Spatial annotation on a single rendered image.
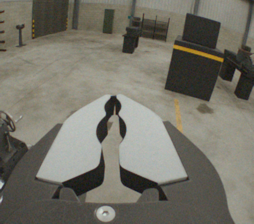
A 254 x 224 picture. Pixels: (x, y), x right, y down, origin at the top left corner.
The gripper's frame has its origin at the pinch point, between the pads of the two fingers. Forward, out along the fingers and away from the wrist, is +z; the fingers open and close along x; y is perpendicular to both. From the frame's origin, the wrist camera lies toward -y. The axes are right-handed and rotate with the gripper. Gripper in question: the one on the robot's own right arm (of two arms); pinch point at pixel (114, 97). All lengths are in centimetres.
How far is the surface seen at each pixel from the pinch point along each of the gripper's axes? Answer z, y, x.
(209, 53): 312, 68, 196
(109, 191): 76, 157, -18
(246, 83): 340, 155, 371
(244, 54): 398, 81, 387
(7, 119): 49, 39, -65
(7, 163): 31, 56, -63
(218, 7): 1179, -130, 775
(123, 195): 72, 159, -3
